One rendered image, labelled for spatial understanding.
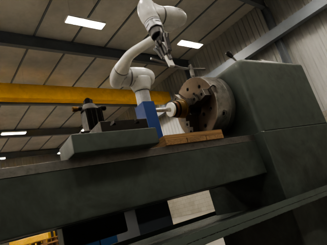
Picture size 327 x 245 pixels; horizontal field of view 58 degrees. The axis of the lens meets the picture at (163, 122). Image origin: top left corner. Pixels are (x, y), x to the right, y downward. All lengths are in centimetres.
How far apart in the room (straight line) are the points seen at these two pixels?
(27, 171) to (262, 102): 107
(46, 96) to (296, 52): 992
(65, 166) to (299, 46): 1203
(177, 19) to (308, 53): 1086
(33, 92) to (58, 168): 1183
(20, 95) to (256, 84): 1147
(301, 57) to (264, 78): 1092
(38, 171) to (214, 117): 82
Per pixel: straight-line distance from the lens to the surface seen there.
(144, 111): 128
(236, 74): 152
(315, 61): 1234
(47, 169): 93
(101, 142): 93
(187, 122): 146
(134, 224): 176
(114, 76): 201
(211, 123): 142
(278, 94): 165
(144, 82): 207
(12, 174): 92
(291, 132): 160
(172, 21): 173
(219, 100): 141
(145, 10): 166
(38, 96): 1272
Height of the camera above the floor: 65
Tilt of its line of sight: 16 degrees up
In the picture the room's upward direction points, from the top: 16 degrees counter-clockwise
